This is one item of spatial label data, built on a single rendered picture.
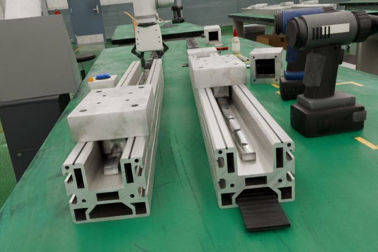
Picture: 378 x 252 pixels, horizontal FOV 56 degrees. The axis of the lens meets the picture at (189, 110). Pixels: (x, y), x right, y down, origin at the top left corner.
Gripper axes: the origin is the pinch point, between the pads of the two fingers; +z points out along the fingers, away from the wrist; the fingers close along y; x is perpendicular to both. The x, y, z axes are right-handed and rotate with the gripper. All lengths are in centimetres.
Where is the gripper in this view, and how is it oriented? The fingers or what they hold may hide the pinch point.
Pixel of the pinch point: (151, 63)
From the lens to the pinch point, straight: 142.1
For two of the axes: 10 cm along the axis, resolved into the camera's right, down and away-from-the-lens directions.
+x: 0.4, 2.9, -9.6
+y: -9.9, 1.0, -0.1
